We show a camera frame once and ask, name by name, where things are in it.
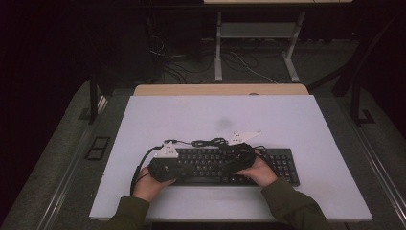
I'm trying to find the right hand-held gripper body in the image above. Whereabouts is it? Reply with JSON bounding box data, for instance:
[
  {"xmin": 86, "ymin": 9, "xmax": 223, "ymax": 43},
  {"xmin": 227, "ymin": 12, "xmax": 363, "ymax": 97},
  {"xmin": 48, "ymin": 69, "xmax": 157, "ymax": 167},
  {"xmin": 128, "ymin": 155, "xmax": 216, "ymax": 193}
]
[{"xmin": 222, "ymin": 130, "xmax": 261, "ymax": 170}]

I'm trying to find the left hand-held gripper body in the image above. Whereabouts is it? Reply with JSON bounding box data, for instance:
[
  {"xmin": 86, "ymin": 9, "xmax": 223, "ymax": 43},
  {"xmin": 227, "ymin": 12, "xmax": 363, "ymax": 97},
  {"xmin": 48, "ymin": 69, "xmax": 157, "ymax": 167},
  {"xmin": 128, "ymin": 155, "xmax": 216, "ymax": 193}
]
[{"xmin": 147, "ymin": 141, "xmax": 180, "ymax": 183}]

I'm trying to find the black computer keyboard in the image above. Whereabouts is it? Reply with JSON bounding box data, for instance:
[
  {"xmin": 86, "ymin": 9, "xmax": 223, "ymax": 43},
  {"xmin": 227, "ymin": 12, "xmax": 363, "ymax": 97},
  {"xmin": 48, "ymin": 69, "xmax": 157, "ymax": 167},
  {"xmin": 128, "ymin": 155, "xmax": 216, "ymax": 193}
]
[{"xmin": 172, "ymin": 147, "xmax": 302, "ymax": 188}]

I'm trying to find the black keyboard cable with plug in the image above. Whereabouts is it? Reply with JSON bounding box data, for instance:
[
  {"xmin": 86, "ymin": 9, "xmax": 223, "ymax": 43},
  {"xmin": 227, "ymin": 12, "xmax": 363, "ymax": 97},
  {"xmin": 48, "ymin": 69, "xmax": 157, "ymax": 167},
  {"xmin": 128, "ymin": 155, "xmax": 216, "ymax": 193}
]
[{"xmin": 163, "ymin": 137, "xmax": 268, "ymax": 151}]

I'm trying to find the person's right hand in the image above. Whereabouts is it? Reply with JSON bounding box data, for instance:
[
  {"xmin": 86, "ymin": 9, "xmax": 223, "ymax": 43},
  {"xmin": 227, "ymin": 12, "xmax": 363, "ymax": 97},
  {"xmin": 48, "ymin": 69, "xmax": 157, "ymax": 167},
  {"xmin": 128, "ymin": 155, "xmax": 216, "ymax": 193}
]
[{"xmin": 234, "ymin": 157, "xmax": 280, "ymax": 189}]

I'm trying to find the person's left hand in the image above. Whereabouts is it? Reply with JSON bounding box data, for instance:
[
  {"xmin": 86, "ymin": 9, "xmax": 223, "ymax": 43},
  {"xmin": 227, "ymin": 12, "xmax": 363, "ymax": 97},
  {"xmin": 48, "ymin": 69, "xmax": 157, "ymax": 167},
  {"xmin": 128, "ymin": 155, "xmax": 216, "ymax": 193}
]
[{"xmin": 132, "ymin": 168, "xmax": 177, "ymax": 203}]

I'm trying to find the wooden table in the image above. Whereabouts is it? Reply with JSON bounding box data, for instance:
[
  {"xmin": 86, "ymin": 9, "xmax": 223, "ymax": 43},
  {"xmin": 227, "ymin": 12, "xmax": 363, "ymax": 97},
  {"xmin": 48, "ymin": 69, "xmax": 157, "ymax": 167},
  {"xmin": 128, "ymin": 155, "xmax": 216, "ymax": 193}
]
[{"xmin": 133, "ymin": 83, "xmax": 310, "ymax": 97}]

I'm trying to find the black metal stand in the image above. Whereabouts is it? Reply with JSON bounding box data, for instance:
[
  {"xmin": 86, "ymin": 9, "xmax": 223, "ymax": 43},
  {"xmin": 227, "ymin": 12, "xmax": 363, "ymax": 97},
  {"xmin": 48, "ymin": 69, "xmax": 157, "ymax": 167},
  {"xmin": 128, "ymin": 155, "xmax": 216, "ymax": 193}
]
[
  {"xmin": 88, "ymin": 72, "xmax": 108, "ymax": 126},
  {"xmin": 306, "ymin": 12, "xmax": 377, "ymax": 127}
]

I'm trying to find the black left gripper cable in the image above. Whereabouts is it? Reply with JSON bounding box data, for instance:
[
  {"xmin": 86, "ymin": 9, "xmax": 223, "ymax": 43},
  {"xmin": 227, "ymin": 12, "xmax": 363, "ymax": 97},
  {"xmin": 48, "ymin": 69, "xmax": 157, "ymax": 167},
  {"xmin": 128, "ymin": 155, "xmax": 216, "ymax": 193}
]
[{"xmin": 128, "ymin": 145, "xmax": 165, "ymax": 196}]

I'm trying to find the black floor socket frame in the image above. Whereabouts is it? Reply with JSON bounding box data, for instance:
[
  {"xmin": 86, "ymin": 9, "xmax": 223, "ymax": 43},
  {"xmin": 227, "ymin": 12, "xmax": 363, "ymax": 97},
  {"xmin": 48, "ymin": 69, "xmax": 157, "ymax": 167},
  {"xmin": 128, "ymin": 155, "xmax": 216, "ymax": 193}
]
[{"xmin": 83, "ymin": 135, "xmax": 111, "ymax": 162}]

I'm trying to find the white floor cable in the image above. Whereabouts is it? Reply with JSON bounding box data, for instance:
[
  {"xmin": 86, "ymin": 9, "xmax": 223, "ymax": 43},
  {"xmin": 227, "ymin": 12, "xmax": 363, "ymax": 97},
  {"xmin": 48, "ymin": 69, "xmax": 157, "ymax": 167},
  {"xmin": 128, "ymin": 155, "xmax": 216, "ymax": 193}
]
[{"xmin": 229, "ymin": 51, "xmax": 280, "ymax": 85}]

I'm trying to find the metal floor rail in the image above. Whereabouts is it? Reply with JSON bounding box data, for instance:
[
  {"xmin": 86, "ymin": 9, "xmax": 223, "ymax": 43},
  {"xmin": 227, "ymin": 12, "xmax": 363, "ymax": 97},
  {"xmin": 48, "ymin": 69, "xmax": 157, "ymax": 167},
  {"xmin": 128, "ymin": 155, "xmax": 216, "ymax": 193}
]
[
  {"xmin": 337, "ymin": 97, "xmax": 406, "ymax": 226},
  {"xmin": 35, "ymin": 95, "xmax": 109, "ymax": 230}
]

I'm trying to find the black floor cables tangle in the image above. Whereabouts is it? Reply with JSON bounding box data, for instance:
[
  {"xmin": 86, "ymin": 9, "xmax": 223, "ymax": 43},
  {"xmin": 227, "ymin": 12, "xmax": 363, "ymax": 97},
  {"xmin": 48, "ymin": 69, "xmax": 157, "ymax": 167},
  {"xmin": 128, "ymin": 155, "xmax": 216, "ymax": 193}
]
[{"xmin": 148, "ymin": 34, "xmax": 215, "ymax": 84}]

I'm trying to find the white metal-frame desk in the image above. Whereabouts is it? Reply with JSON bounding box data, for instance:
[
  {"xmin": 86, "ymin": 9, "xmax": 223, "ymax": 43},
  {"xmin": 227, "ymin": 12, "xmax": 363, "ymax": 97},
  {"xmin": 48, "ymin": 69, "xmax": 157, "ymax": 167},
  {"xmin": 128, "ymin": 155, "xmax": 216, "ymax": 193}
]
[{"xmin": 203, "ymin": 0, "xmax": 353, "ymax": 83}]

